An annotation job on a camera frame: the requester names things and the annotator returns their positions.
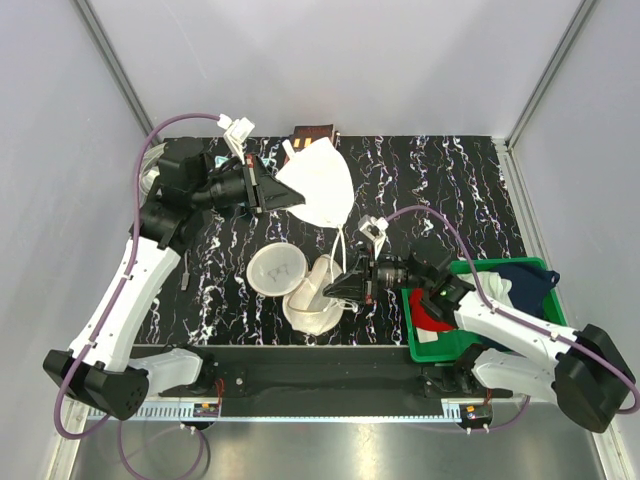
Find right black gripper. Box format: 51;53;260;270
324;244;430;304

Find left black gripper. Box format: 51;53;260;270
191;152;305;213

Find white bra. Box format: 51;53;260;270
276;137;355;271

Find white mesh laundry bag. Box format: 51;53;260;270
246;243;358;336

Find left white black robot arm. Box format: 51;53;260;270
43;137;305;420

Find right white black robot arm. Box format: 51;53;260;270
323;250;639;433

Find teal cat-ear headphones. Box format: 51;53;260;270
214;155;229;168

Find dark cover book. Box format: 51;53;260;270
283;124;339;163

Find red garment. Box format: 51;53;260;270
409;289;454;333

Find white grey headphones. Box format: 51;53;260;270
139;143;166;196

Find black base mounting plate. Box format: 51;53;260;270
159;344;514;419

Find white garment in bin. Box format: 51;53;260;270
477;271;513;307

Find navy blue garment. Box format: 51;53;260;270
492;262;560;319

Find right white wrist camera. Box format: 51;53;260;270
358;215;389;260

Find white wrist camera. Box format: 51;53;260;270
217;114;255;163
358;215;389;260

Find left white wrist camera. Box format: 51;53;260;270
217;114;255;163

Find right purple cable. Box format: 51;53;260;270
384;204;640;434

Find purple cable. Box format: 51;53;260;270
384;204;640;434
53;112;221;479

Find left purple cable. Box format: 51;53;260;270
53;112;221;479

